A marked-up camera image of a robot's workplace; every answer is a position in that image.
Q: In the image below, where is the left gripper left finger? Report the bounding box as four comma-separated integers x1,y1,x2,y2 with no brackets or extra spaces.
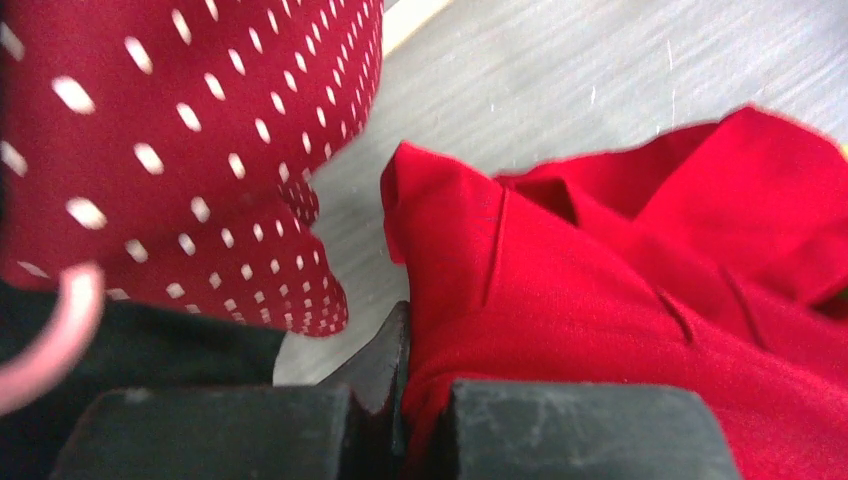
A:
50,387,352,479

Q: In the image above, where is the black garment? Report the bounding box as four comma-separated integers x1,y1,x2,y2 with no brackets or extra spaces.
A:
1,302,285,479

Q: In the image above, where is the pink hanger of dotted garment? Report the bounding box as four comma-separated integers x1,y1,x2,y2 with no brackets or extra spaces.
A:
1,263,105,416

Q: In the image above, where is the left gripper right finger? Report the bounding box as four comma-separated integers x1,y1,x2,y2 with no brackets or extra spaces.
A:
325,301,740,479

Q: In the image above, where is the dark red polka dot garment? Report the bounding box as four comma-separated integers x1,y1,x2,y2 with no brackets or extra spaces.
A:
1,1,383,337

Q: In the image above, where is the wooden clothes rack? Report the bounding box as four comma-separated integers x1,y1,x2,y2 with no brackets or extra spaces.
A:
381,0,452,57

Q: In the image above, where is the plain red garment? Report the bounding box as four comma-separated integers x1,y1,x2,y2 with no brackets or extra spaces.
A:
380,107,847,479

